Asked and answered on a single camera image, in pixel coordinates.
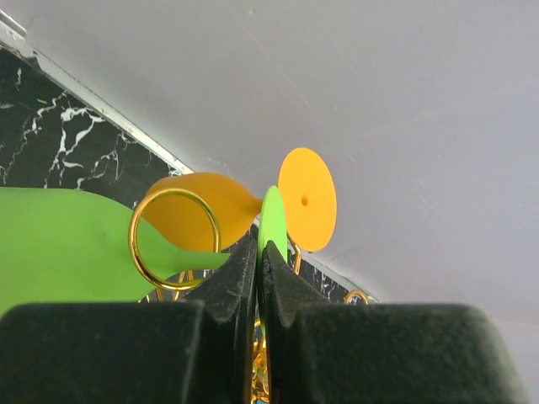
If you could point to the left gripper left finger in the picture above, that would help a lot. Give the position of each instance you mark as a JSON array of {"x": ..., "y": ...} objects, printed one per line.
[{"x": 126, "y": 349}]

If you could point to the orange wine glass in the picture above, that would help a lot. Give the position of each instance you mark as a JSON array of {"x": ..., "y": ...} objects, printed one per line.
[{"x": 305, "y": 185}]

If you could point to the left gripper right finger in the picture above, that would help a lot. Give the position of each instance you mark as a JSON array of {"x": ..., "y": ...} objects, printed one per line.
[{"x": 379, "y": 353}]

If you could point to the green wine glass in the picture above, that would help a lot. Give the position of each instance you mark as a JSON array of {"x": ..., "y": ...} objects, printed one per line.
[{"x": 72, "y": 246}]

